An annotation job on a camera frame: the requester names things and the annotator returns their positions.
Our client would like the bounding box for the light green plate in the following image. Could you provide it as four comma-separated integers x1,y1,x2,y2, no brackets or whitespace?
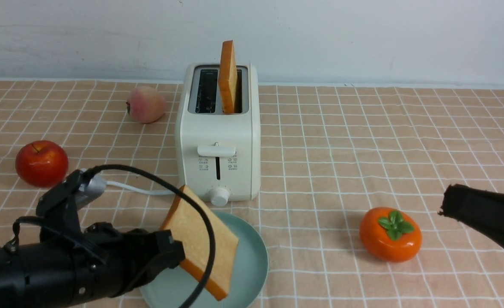
140,211,269,308

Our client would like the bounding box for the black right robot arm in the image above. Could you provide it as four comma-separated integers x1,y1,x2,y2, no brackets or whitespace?
438,184,504,249

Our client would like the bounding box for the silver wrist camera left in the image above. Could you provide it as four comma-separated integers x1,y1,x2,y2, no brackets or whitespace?
73,174,107,211

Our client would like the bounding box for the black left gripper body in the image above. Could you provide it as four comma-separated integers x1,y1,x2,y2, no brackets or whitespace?
21,222,167,308

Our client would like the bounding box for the pink peach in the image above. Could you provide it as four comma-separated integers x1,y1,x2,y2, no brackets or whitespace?
126,86,168,124

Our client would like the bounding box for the orange persimmon with green leaf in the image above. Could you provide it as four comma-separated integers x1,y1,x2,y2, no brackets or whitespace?
359,207,423,263

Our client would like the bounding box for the white power cable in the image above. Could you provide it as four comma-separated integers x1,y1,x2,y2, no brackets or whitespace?
105,180,180,196

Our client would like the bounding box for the orange checkered tablecloth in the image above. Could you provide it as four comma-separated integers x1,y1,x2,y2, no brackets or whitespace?
0,80,504,308

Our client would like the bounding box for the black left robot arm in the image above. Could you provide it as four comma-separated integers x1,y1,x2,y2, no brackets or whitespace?
0,222,185,308

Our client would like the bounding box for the toast slice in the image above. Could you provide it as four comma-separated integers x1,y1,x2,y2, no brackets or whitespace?
217,40,238,114
160,185,240,302

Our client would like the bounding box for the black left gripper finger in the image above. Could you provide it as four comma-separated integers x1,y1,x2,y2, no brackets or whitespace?
143,230,185,285

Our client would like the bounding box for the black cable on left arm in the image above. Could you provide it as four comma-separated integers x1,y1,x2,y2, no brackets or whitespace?
4,164,216,308

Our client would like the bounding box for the white two-slot toaster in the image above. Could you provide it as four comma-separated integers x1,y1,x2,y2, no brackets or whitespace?
175,64,261,206

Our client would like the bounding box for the red apple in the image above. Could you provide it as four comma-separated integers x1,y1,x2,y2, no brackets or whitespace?
14,140,69,188

